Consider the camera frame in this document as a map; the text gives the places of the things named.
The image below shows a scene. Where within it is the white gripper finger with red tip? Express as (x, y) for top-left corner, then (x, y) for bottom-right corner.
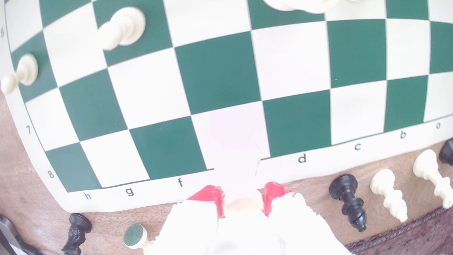
(143, 185), (224, 255)
(263, 182), (354, 255)

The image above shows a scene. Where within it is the white chess rook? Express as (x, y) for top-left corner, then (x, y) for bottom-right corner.
(212, 140), (264, 217)

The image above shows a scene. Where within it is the white chess piece green felt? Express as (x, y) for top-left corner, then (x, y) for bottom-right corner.
(123, 223), (154, 250)

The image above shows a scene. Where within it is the black chess bishop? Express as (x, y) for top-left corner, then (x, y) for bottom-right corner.
(329, 174), (367, 232)

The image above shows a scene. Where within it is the white chess bishop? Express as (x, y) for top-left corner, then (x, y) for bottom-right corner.
(370, 169), (408, 223)

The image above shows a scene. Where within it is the black chess knight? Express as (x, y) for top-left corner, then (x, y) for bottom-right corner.
(62, 213), (92, 255)

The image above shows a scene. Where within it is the white chess queen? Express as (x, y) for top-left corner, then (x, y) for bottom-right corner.
(413, 149), (453, 209)

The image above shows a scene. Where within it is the green and white chess mat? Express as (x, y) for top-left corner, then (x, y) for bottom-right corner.
(0, 0), (453, 213)

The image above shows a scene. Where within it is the black chess queen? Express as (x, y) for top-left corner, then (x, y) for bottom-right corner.
(439, 138), (453, 166)

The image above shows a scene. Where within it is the white chess pawn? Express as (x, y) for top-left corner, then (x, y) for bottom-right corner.
(96, 6), (146, 51)
(1, 53), (38, 95)

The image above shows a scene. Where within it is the large white chess piece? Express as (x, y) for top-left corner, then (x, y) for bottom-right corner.
(264, 0), (338, 14)

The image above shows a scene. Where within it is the patterned dark rug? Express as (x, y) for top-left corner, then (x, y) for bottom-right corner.
(345, 207), (453, 255)

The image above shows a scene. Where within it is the dark grey object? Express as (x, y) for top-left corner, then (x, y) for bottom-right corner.
(0, 214), (41, 255)

